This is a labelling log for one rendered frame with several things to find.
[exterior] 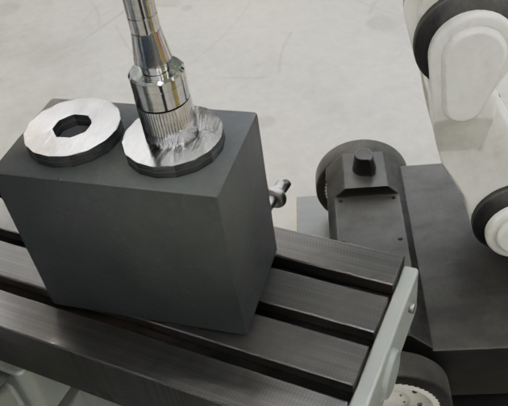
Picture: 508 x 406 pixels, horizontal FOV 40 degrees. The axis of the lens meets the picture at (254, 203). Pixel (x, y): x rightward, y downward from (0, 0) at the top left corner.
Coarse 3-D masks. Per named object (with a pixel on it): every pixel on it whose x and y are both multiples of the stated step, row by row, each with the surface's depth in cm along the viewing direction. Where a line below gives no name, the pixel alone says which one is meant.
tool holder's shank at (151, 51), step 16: (128, 0) 52; (144, 0) 52; (128, 16) 53; (144, 16) 53; (144, 32) 54; (160, 32) 55; (144, 48) 55; (160, 48) 55; (144, 64) 55; (160, 64) 56
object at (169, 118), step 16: (144, 96) 57; (160, 96) 56; (176, 96) 57; (144, 112) 58; (160, 112) 57; (176, 112) 58; (192, 112) 60; (144, 128) 60; (160, 128) 59; (176, 128) 59; (192, 128) 60; (160, 144) 60; (176, 144) 60
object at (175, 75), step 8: (176, 64) 57; (184, 64) 58; (128, 72) 57; (136, 72) 57; (168, 72) 57; (176, 72) 56; (184, 72) 57; (128, 80) 57; (136, 80) 56; (144, 80) 56; (152, 80) 56; (160, 80) 56; (168, 80) 56; (176, 80) 56; (184, 80) 57; (136, 88) 56; (144, 88) 56; (152, 88) 56; (160, 88) 56; (168, 88) 56
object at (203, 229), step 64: (64, 128) 66; (128, 128) 63; (256, 128) 65; (0, 192) 64; (64, 192) 62; (128, 192) 59; (192, 192) 58; (256, 192) 67; (64, 256) 69; (128, 256) 66; (192, 256) 63; (256, 256) 70; (192, 320) 70
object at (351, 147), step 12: (348, 144) 146; (360, 144) 145; (372, 144) 145; (384, 144) 147; (324, 156) 150; (336, 156) 146; (396, 156) 146; (324, 168) 147; (324, 180) 149; (324, 192) 151; (324, 204) 154
